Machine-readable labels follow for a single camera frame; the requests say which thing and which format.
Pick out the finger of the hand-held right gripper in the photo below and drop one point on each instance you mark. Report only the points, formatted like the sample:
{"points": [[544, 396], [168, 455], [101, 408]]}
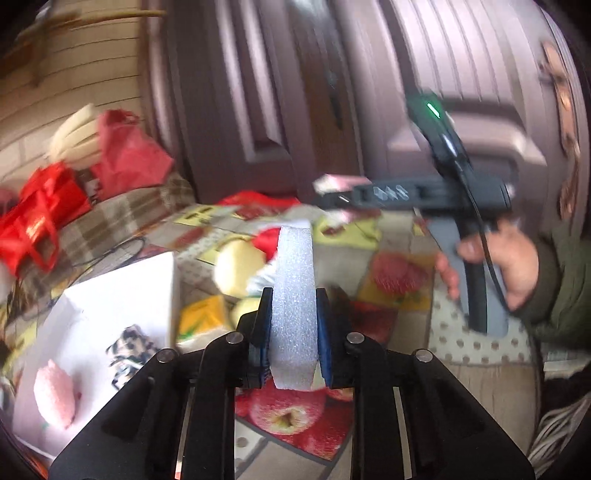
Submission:
{"points": [[351, 187], [369, 208]]}

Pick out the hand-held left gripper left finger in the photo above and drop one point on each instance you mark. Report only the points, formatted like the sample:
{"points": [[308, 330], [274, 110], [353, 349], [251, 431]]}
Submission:
{"points": [[261, 341]]}

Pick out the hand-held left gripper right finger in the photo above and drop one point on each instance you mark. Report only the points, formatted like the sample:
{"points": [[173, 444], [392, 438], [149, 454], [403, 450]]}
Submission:
{"points": [[325, 344]]}

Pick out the white foam block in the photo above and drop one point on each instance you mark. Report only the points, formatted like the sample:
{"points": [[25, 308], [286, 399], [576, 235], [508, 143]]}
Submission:
{"points": [[293, 300]]}

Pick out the pale yellow sponge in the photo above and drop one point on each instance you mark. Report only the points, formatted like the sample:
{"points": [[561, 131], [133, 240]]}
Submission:
{"points": [[238, 267]]}

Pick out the white cardboard box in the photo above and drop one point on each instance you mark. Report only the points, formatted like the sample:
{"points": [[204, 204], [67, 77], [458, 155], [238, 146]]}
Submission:
{"points": [[115, 295]]}

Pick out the person's right forearm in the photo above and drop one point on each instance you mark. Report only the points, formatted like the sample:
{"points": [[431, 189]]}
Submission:
{"points": [[565, 286]]}

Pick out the person's right hand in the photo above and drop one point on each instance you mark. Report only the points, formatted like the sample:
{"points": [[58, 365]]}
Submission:
{"points": [[517, 263]]}

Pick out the yellow green sponge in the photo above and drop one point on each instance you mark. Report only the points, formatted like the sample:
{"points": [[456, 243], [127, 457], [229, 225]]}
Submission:
{"points": [[203, 316]]}

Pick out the red printed packet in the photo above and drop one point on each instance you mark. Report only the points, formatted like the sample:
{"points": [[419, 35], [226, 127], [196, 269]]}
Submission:
{"points": [[258, 203]]}

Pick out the orange door decoration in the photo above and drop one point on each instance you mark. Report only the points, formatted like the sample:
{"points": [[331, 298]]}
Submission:
{"points": [[565, 120]]}

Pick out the brown door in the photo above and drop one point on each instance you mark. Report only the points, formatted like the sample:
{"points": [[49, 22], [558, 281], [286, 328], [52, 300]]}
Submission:
{"points": [[286, 83]]}

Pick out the black white patterned cloth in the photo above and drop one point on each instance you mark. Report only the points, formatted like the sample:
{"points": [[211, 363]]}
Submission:
{"points": [[131, 353]]}

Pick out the plaid blanket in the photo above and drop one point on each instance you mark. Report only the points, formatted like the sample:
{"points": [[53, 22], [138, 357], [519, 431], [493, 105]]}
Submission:
{"points": [[138, 205]]}

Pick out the pink plush toy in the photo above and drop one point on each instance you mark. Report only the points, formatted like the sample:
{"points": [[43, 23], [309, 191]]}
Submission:
{"points": [[55, 397]]}

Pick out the dark red fabric bag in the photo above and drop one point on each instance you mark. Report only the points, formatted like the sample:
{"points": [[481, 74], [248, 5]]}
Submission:
{"points": [[129, 157]]}

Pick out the red tote bag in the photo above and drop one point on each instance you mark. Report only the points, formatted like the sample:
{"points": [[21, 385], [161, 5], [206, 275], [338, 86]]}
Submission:
{"points": [[37, 217]]}

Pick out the stack of white foam sheets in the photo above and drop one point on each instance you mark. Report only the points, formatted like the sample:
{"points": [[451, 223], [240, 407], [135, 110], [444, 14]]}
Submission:
{"points": [[76, 138]]}

